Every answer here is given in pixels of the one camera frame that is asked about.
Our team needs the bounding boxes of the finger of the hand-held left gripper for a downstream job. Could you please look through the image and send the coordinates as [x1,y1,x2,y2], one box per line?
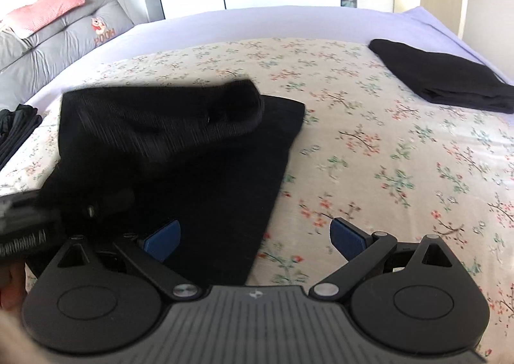
[60,186,136,221]

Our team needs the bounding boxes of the pink pillow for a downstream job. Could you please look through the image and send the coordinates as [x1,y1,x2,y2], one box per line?
[0,0,87,38]

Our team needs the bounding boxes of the person's left hand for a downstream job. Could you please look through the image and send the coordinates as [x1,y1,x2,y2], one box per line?
[0,262,28,311]

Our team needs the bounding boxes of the purple bed sheet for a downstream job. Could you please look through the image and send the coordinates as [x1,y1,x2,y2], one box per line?
[24,5,514,108]

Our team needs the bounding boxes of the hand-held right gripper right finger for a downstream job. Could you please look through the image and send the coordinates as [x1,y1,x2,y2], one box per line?
[309,217,457,303]

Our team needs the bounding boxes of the dark denim pants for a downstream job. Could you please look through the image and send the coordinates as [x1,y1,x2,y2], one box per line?
[40,78,307,288]

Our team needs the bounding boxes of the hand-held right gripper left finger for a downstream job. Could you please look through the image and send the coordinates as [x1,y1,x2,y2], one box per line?
[56,219,202,301]

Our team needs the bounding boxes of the floral printed blanket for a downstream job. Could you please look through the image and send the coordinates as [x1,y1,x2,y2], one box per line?
[0,37,514,357]

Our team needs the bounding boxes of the folded black garment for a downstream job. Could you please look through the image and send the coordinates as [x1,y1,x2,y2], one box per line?
[368,38,514,115]

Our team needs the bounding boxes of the grey headboard cushion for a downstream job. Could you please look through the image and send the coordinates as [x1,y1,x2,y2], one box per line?
[0,0,136,110]

